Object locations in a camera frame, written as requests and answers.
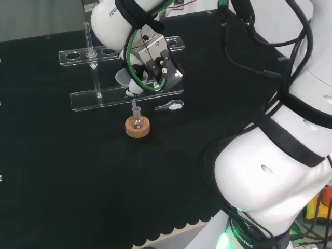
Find clear weighing funnel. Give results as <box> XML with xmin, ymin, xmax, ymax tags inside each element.
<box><xmin>154</xmin><ymin>99</ymin><xmax>184</xmax><ymax>112</ymax></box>

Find yellow stop button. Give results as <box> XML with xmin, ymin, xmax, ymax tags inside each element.
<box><xmin>306</xmin><ymin>185</ymin><xmax>332</xmax><ymax>221</ymax></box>

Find translucent plastic funnel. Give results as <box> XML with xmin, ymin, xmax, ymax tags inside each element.
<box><xmin>115</xmin><ymin>68</ymin><xmax>149</xmax><ymax>109</ymax></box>

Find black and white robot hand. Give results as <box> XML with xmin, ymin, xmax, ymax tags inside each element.
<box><xmin>119</xmin><ymin>49</ymin><xmax>186</xmax><ymax>101</ymax></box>

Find black cloth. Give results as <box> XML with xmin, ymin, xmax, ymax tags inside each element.
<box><xmin>0</xmin><ymin>9</ymin><xmax>288</xmax><ymax>249</ymax></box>

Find green cable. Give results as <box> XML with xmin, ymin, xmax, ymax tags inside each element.
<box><xmin>123</xmin><ymin>0</ymin><xmax>182</xmax><ymax>93</ymax></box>

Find cork ring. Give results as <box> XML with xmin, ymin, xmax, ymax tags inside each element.
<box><xmin>125</xmin><ymin>116</ymin><xmax>151</xmax><ymax>139</ymax></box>

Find glass round-bottom flask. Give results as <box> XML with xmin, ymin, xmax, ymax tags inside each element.
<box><xmin>131</xmin><ymin>106</ymin><xmax>145</xmax><ymax>130</ymax></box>

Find clear acrylic funnel stand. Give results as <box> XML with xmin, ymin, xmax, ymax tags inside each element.
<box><xmin>58</xmin><ymin>21</ymin><xmax>186</xmax><ymax>113</ymax></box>

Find black cable with connector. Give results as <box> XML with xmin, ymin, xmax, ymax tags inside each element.
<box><xmin>220</xmin><ymin>22</ymin><xmax>282</xmax><ymax>78</ymax></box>

